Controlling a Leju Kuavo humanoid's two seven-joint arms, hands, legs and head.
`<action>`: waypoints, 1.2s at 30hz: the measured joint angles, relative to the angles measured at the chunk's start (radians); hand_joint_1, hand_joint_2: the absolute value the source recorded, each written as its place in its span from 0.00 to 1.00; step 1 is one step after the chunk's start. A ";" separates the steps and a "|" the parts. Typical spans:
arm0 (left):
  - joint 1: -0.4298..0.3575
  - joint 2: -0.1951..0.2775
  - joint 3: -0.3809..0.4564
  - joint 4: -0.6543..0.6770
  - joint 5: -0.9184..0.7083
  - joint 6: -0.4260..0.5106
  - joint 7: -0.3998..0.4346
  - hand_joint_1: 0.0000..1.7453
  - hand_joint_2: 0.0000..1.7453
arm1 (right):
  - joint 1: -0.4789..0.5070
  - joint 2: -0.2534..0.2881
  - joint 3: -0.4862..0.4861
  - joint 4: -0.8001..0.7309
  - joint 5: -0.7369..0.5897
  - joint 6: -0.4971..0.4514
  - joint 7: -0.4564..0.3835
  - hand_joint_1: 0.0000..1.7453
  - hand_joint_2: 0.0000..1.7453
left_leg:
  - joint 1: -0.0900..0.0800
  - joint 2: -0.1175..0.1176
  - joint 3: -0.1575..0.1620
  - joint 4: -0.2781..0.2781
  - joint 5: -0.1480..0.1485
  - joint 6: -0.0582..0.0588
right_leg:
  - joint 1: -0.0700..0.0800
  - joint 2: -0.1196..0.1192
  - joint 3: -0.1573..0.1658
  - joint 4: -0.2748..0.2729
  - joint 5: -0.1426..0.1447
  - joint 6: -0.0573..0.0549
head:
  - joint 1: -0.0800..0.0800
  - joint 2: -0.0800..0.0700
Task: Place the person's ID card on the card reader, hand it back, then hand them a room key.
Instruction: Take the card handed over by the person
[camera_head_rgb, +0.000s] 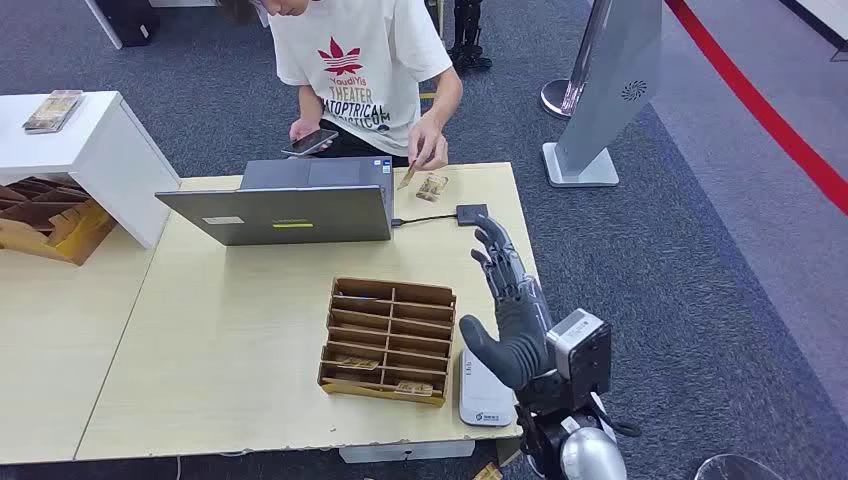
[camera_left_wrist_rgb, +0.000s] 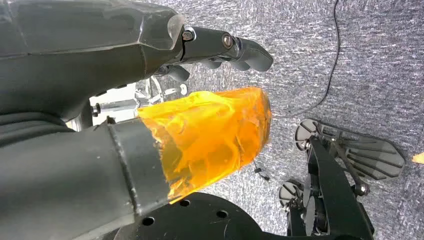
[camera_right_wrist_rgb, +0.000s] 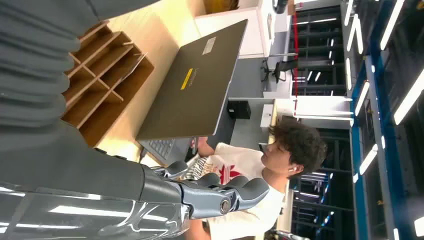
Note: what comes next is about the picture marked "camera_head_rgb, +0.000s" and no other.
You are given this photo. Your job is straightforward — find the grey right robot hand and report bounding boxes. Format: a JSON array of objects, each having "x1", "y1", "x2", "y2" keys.
[{"x1": 458, "y1": 215, "x2": 558, "y2": 392}]

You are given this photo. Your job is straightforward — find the person's left hand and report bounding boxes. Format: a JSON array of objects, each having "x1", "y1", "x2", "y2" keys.
[{"x1": 407, "y1": 113, "x2": 450, "y2": 172}]

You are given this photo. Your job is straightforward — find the person's right hand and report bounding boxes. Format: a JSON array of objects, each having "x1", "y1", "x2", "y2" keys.
[{"x1": 289, "y1": 117, "x2": 325, "y2": 146}]

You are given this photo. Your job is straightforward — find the black smartphone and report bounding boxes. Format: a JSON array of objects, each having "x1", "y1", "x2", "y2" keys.
[{"x1": 281, "y1": 129, "x2": 340, "y2": 158}]

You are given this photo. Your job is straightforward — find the small black card reader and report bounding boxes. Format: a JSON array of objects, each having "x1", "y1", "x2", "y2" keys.
[{"x1": 455, "y1": 203, "x2": 490, "y2": 228}]

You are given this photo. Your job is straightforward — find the person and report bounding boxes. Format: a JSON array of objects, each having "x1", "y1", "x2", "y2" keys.
[{"x1": 218, "y1": 0, "x2": 465, "y2": 172}]

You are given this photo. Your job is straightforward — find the spare wooden card organizer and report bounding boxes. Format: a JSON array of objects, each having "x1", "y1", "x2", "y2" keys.
[{"x1": 0, "y1": 176, "x2": 118, "y2": 267}]

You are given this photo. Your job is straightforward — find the white flat device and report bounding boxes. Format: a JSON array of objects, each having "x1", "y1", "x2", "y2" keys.
[{"x1": 458, "y1": 347, "x2": 518, "y2": 429}]

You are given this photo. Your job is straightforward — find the grey laptop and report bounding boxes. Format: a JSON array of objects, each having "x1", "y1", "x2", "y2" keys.
[{"x1": 154, "y1": 156, "x2": 396, "y2": 248}]

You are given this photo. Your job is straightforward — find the black robot legs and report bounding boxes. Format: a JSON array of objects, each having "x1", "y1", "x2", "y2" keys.
[{"x1": 447, "y1": 0, "x2": 494, "y2": 74}]

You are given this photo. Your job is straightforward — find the white bar under desk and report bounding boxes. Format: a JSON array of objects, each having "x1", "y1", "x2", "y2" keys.
[{"x1": 339, "y1": 439, "x2": 476, "y2": 465}]

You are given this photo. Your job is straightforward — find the grey kiosk stand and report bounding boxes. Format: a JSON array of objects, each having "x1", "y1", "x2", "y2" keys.
[{"x1": 541, "y1": 0, "x2": 664, "y2": 189}]

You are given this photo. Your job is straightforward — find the white side table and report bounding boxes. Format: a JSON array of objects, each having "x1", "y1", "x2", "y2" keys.
[{"x1": 0, "y1": 90, "x2": 181, "y2": 250}]

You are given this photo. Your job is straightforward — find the black box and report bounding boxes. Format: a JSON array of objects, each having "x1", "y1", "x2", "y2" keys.
[{"x1": 94, "y1": 0, "x2": 161, "y2": 49}]

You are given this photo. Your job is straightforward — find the stack of cards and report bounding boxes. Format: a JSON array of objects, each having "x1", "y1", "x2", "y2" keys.
[{"x1": 22, "y1": 89, "x2": 85, "y2": 136}]

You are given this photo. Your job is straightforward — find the clear round object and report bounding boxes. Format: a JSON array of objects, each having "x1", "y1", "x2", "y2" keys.
[{"x1": 692, "y1": 453, "x2": 786, "y2": 480}]

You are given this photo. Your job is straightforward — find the red barrier belt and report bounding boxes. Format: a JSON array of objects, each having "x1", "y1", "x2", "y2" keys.
[{"x1": 664, "y1": 0, "x2": 848, "y2": 217}]

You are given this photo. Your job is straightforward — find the black card reader cable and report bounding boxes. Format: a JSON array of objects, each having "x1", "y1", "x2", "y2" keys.
[{"x1": 392, "y1": 213, "x2": 458, "y2": 229}]

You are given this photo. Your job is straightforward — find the chrome stanchion post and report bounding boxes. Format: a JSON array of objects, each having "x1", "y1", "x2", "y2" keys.
[{"x1": 539, "y1": 0, "x2": 614, "y2": 121}]

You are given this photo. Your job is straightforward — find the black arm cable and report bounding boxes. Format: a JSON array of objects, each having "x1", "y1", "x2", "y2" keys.
[{"x1": 582, "y1": 394, "x2": 643, "y2": 440}]

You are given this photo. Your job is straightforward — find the white furniture frame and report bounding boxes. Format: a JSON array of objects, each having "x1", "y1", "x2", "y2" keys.
[{"x1": 82, "y1": 0, "x2": 220, "y2": 52}]

